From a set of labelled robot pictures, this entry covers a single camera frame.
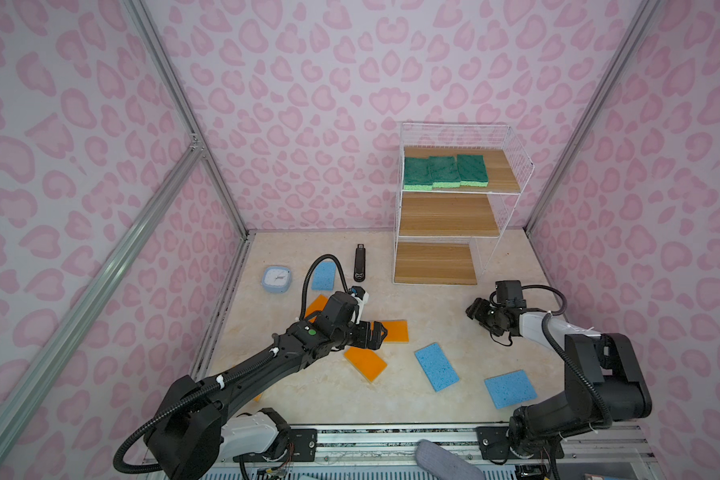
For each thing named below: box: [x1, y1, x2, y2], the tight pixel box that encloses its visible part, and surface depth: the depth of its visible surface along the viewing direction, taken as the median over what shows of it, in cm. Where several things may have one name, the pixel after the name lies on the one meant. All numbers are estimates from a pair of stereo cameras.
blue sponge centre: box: [414, 342, 460, 392], surface depth 87 cm
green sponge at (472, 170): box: [457, 154, 489, 187], surface depth 76 cm
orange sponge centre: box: [381, 320, 409, 343], surface depth 98 cm
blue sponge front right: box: [484, 370, 538, 410], surface depth 82 cm
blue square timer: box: [262, 266, 293, 294], surface depth 105 cm
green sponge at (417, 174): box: [403, 157, 433, 191], surface depth 75 cm
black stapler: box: [354, 244, 366, 283], surface depth 109 cm
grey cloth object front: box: [415, 439, 485, 480], surface depth 70 cm
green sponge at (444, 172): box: [428, 156, 461, 188], surface depth 76 cm
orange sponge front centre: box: [344, 346, 388, 382], surface depth 88 cm
